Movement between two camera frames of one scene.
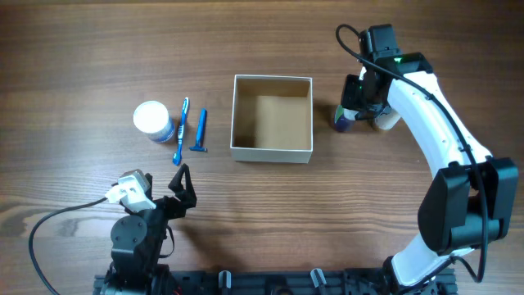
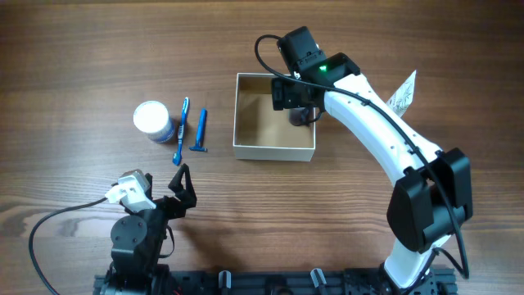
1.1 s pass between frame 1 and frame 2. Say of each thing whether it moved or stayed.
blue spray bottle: moved
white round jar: stayed
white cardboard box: stayed
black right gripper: moved
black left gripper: stayed
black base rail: stayed
